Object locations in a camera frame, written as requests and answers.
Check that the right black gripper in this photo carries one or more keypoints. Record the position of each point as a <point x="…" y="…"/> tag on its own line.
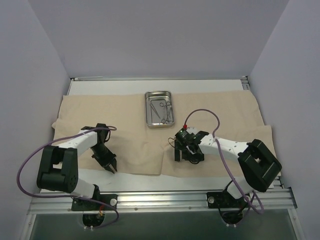
<point x="181" y="147"/>

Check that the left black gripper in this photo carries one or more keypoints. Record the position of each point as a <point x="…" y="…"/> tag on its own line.
<point x="106" y="160"/>

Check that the steel instrument tray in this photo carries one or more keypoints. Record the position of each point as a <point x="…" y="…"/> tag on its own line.
<point x="156" y="97"/>

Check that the steel tweezers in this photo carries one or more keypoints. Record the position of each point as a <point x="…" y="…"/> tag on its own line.
<point x="154" y="109"/>

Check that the beige cloth surgical kit roll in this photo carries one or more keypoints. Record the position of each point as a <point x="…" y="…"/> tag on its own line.
<point x="232" y="115"/>

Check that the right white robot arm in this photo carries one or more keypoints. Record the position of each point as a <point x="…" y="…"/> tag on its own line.
<point x="258" y="164"/>

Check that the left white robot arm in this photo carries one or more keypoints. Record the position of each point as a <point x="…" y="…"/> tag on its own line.
<point x="58" y="169"/>

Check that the steel surgical scissors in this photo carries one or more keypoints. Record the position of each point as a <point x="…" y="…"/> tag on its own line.
<point x="169" y="112"/>

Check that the steel forceps clamp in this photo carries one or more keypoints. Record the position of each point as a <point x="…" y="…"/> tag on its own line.
<point x="164" y="107"/>

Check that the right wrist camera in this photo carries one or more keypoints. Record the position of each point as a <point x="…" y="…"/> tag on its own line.
<point x="185" y="136"/>

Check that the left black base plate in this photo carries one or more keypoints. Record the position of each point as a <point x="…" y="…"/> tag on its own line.
<point x="87" y="205"/>

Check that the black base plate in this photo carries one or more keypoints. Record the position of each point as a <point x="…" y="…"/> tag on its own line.
<point x="87" y="205"/>
<point x="223" y="200"/>

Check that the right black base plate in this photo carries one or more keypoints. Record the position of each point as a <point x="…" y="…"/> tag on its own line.
<point x="223" y="200"/>

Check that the back aluminium rail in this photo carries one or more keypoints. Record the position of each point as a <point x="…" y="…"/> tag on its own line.
<point x="154" y="78"/>

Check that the aluminium front rail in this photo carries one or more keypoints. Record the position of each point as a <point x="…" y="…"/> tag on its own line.
<point x="162" y="201"/>

